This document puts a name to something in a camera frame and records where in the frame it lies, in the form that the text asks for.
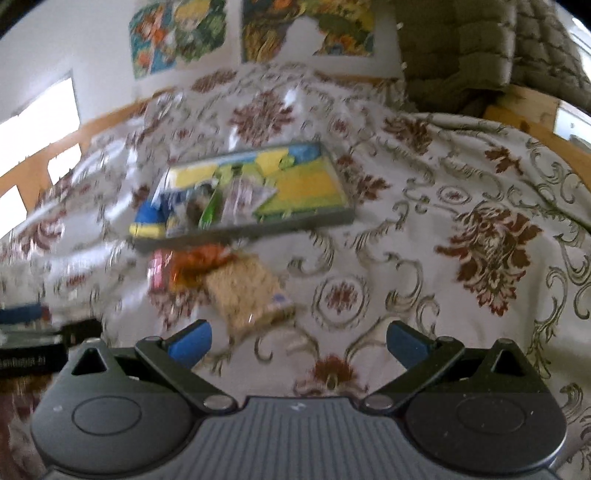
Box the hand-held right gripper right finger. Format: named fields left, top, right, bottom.
left=360, top=322, right=529, bottom=414

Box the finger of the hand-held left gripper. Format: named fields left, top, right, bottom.
left=58, top=318, right=103, bottom=346
left=0, top=302, right=44, bottom=326

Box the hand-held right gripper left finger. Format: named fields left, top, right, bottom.
left=69, top=320, right=238, bottom=414

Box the granola snack packet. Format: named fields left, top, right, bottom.
left=203, top=254, right=296, bottom=337

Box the pink snack packet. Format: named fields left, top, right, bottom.
left=148, top=249, right=178, bottom=294

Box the orange snack packet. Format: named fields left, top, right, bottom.
left=168, top=244, right=236, bottom=291

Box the blue snack packet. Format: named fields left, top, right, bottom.
left=129, top=196, right=169, bottom=238

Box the dark printed snack packet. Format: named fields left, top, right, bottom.
left=168, top=185, right=213, bottom=232

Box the green snack packet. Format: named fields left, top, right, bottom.
left=198, top=182, right=227, bottom=227

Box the clear snack packet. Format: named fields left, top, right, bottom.
left=222, top=178, right=278, bottom=220

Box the grey tray with painted bottom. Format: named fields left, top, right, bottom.
left=127, top=141, right=356, bottom=252

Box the floral satin blanket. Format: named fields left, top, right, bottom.
left=0, top=62, right=591, bottom=480

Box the bright window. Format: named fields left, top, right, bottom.
left=0, top=76, right=81, bottom=232

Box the pale wooden bed board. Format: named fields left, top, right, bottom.
left=482, top=85, right=591, bottom=158

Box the olive quilted jacket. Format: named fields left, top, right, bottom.
left=394, top=0, right=591, bottom=116

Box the orange-haired cartoon wall poster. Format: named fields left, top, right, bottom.
left=128, top=4, right=181, bottom=79

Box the blond cartoon wall poster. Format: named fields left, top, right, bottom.
left=173, top=0, right=229, bottom=63

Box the yellow swirl wall poster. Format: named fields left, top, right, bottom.
left=241, top=0, right=376, bottom=63

